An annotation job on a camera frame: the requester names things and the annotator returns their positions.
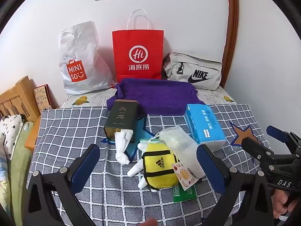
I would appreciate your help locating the fruit printed bedsheet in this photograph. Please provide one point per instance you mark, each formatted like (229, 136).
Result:
(94, 100)

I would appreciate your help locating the white sock with green trim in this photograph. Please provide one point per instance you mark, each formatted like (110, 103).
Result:
(135, 169)

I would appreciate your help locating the grey waist bag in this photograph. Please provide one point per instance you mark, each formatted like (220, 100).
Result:
(195, 73)

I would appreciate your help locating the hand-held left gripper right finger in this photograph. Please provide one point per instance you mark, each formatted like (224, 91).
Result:
(209, 167)

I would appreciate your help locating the dark green packet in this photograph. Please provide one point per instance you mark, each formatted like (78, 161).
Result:
(184, 195)

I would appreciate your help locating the polka dot pillow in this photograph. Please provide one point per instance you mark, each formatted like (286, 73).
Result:
(11, 134)

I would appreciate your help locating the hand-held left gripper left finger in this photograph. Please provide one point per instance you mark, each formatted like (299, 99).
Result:
(87, 167)

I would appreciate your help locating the purple cloth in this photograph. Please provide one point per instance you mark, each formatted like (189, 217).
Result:
(160, 94)

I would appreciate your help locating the white plastic shopping bag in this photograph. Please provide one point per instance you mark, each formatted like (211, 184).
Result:
(80, 58)

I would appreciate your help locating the green blanket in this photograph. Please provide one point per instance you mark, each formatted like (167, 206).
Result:
(20, 169)

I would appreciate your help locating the patterned book box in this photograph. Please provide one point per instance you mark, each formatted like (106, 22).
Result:
(42, 98)

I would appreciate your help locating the pale printed quilt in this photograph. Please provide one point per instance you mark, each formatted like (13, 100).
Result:
(4, 181)

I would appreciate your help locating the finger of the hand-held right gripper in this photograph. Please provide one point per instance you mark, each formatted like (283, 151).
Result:
(256, 149)
(277, 133)

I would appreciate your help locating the blue tissue pack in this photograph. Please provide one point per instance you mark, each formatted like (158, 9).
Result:
(204, 124)

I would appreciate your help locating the dark green tin box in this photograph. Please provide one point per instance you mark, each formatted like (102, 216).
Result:
(120, 115)

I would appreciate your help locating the light wooden headboard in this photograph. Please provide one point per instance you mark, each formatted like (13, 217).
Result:
(18, 96)

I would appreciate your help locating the person's right hand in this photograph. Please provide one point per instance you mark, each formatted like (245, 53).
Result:
(281, 203)

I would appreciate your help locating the grey checked blanket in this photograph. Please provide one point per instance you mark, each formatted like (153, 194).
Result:
(70, 134)

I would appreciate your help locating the person's left hand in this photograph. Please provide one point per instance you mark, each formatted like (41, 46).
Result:
(149, 222)

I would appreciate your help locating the light wooden bedside table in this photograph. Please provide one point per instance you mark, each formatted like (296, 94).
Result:
(31, 139)

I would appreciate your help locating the red paper bag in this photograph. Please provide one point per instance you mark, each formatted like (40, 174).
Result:
(138, 51)

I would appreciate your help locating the yellow zip pouch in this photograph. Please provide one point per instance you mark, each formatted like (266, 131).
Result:
(160, 174)

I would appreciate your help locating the citrus printed packet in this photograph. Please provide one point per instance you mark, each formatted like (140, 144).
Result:
(185, 176)

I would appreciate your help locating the brown wooden door frame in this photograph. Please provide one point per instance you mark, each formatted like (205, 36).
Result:
(231, 28)

